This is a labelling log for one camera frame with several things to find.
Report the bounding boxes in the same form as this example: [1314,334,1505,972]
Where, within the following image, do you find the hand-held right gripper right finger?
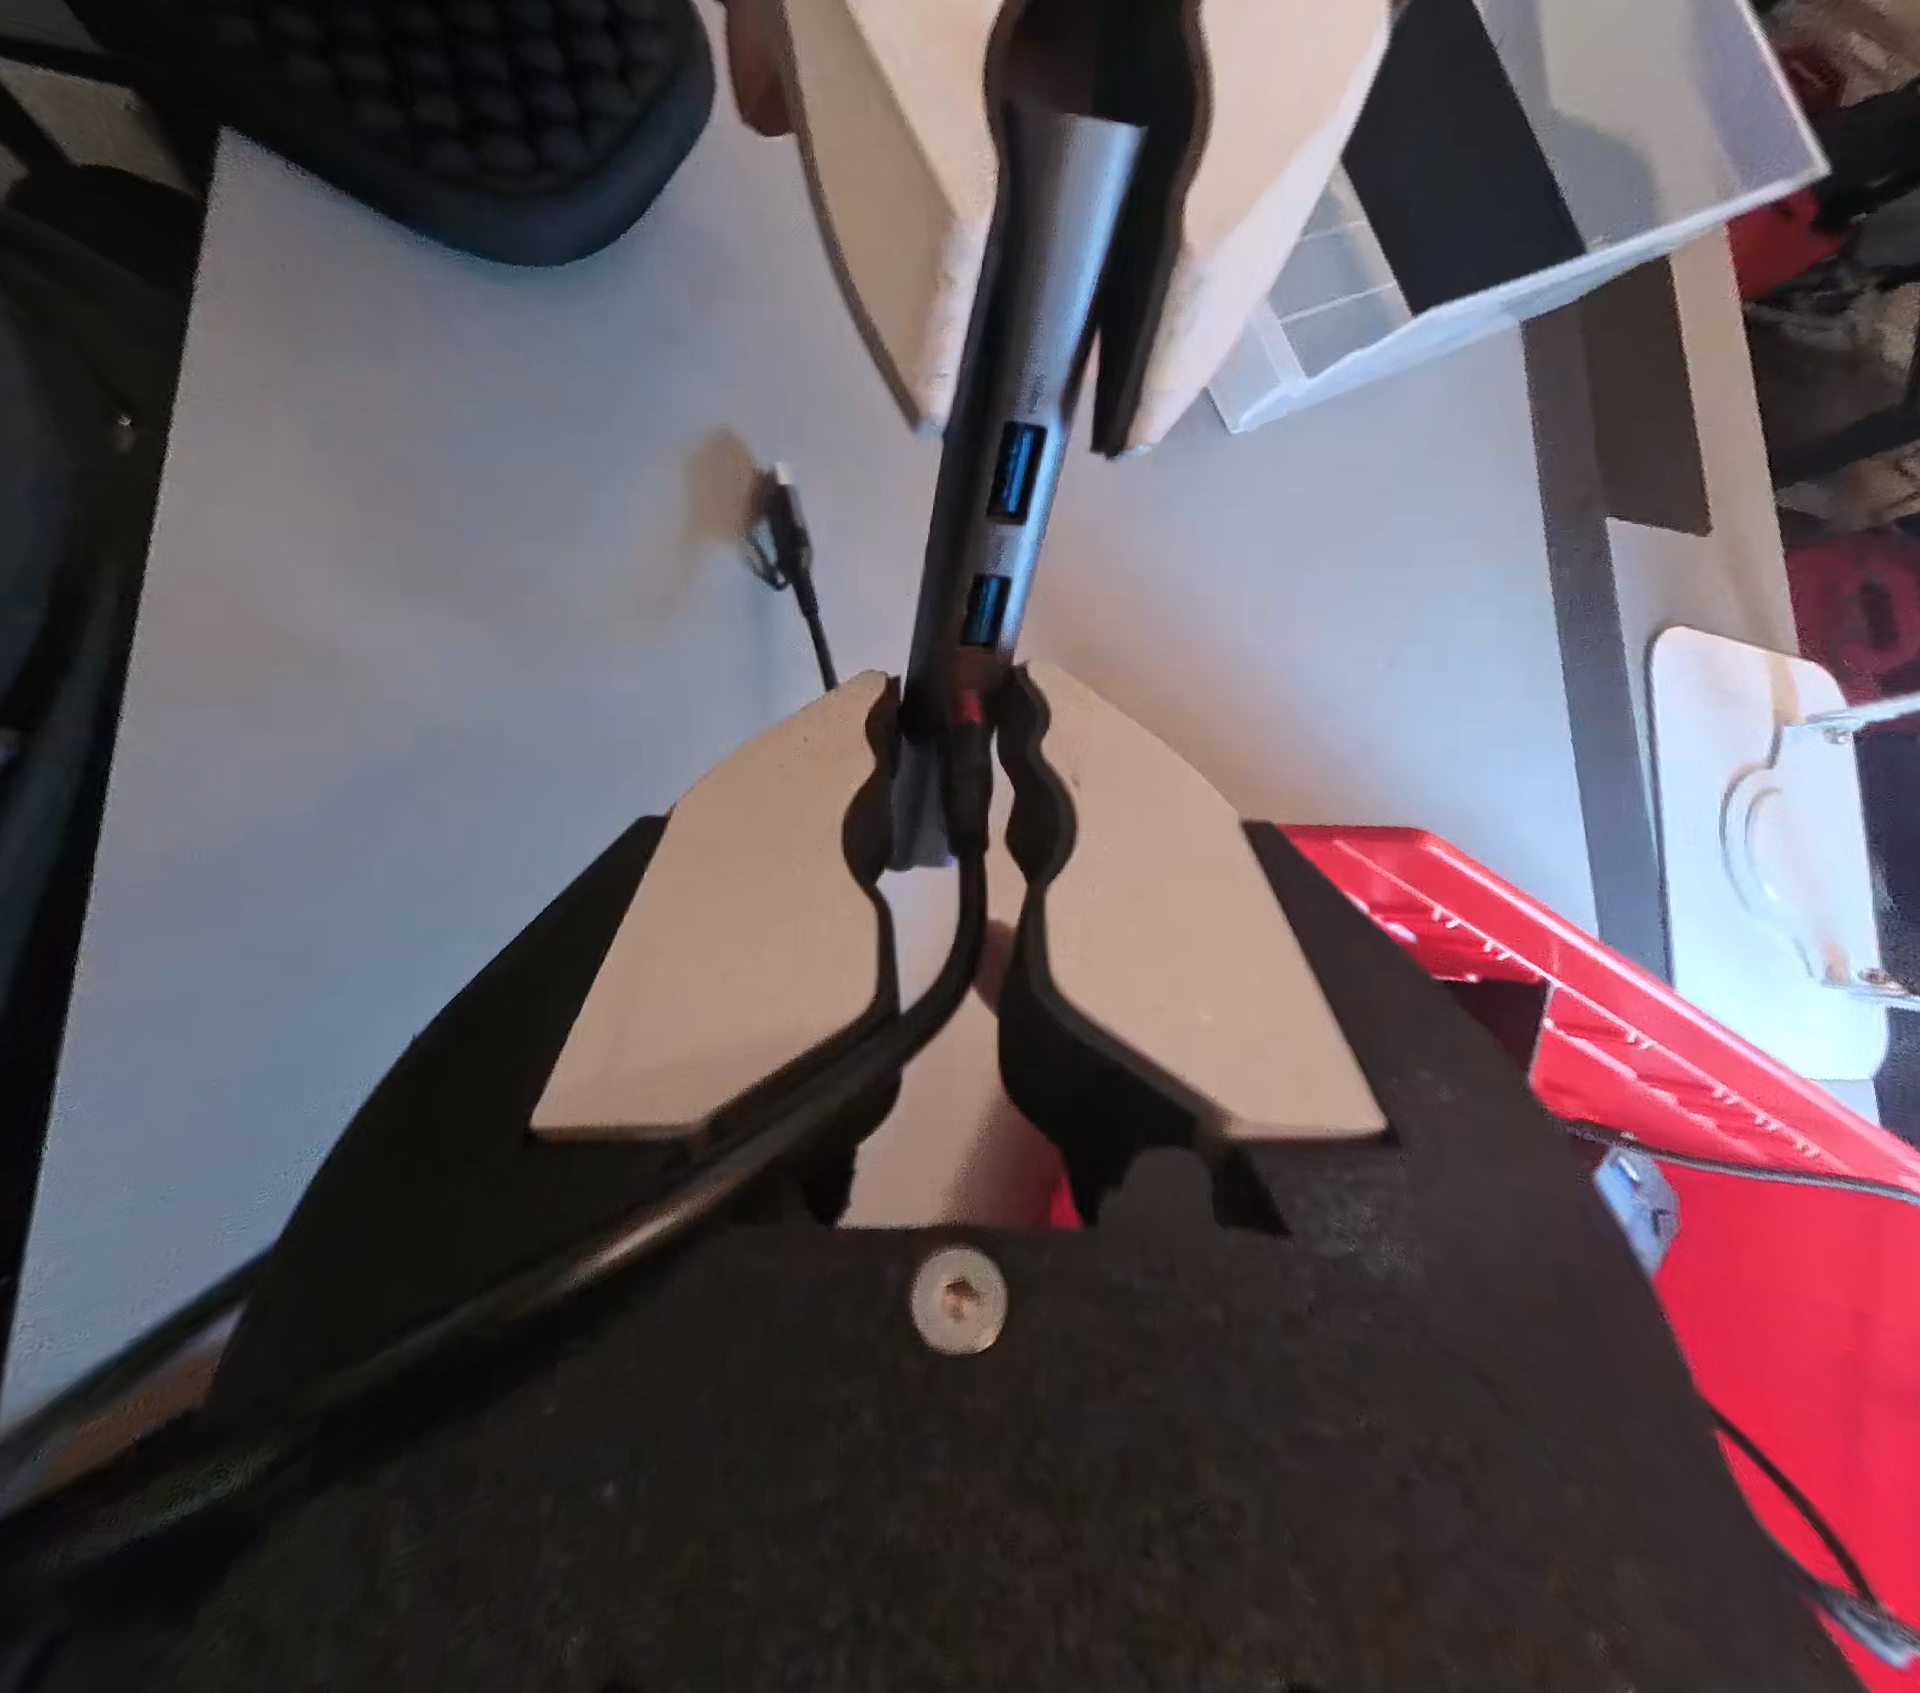
[994,661,1391,1236]

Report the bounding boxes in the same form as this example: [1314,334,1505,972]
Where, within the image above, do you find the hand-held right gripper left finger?
[527,669,905,1147]

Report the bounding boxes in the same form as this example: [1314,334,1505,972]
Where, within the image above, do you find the black cable with red plug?
[0,658,999,1522]

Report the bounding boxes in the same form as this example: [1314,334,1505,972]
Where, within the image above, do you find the grey usb hub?
[893,0,1153,871]

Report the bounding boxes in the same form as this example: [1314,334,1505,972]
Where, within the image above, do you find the clear plastic bin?
[1206,0,1831,433]

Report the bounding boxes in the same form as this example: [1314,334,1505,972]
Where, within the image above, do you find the black hub lead cable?
[734,460,842,692]

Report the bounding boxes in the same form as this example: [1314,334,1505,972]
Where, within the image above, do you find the red plastic bin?
[1282,822,1920,1693]

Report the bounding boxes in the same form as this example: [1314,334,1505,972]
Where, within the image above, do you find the person's left hand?
[725,0,798,137]

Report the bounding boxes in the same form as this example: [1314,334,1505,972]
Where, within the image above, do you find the person's right hand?
[966,920,1051,1051]

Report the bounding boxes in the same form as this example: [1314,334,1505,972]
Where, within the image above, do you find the black bin divider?
[1337,0,1592,313]

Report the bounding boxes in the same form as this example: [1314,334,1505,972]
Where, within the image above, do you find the black chair armrest pad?
[43,0,719,265]

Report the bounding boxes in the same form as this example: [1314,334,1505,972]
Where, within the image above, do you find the white board stand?
[1650,624,1920,1095]

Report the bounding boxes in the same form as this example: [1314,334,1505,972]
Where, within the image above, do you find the thin black cable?
[1566,1121,1920,1664]

